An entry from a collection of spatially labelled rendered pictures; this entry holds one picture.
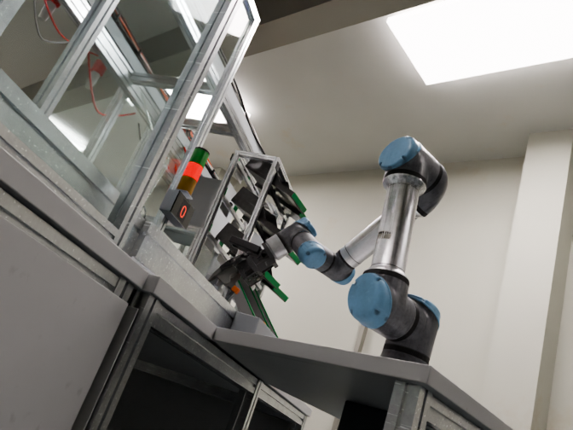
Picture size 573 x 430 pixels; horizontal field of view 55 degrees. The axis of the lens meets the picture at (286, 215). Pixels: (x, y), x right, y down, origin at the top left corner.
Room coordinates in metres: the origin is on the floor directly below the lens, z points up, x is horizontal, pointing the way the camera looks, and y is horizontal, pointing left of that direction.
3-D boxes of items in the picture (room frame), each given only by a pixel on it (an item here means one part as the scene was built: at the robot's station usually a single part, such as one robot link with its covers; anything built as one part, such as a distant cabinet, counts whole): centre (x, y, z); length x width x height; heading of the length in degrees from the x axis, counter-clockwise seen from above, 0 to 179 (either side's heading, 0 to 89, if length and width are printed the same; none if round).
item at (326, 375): (1.39, -0.36, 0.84); 0.90 x 0.70 x 0.03; 134
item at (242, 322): (1.53, -0.03, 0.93); 0.21 x 0.07 x 0.06; 159
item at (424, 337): (1.34, -0.40, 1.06); 0.13 x 0.12 x 0.14; 125
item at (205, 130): (1.56, 0.35, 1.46); 0.03 x 0.03 x 1.00; 69
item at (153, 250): (1.38, 0.09, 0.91); 0.89 x 0.06 x 0.11; 159
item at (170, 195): (1.55, 0.32, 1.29); 0.12 x 0.05 x 0.25; 159
